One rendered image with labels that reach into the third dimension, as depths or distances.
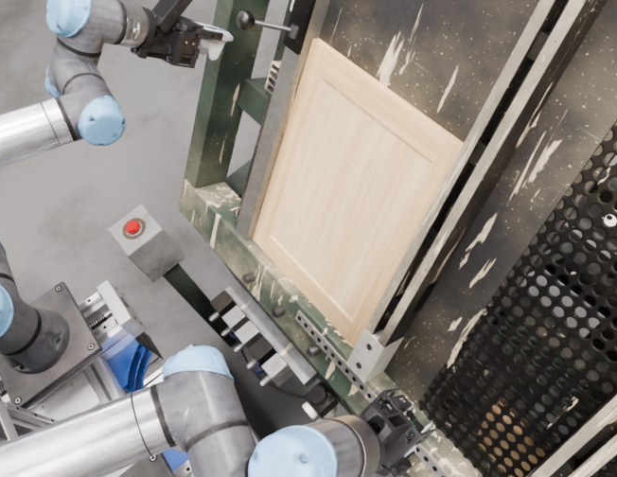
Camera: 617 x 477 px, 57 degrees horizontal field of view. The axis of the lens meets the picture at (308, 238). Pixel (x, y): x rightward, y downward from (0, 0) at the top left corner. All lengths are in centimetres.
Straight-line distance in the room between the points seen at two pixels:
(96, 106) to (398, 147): 55
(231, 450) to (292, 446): 11
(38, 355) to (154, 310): 125
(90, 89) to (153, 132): 215
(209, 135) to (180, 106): 165
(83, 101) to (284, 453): 67
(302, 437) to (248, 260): 100
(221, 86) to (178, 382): 97
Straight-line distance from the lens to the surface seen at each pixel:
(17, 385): 149
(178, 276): 185
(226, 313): 162
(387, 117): 114
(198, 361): 69
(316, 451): 57
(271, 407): 231
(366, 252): 125
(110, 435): 69
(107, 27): 108
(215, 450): 66
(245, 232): 153
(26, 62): 400
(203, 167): 164
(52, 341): 143
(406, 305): 114
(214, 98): 152
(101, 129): 100
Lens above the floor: 220
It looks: 60 degrees down
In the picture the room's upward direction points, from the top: 20 degrees counter-clockwise
